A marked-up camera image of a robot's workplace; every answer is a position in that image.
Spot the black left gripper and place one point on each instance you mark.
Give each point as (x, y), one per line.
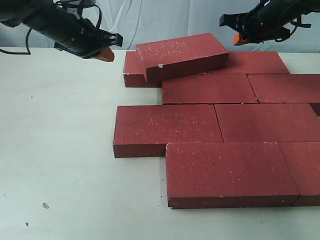
(63, 22)

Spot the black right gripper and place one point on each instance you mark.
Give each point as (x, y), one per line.
(270, 20)

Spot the red brick top back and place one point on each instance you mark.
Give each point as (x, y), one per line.
(183, 56)

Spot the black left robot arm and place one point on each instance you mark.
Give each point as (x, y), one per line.
(12, 13)

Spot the white backdrop curtain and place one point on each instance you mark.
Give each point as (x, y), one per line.
(142, 21)

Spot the red brick front large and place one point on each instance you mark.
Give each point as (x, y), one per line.
(228, 175)

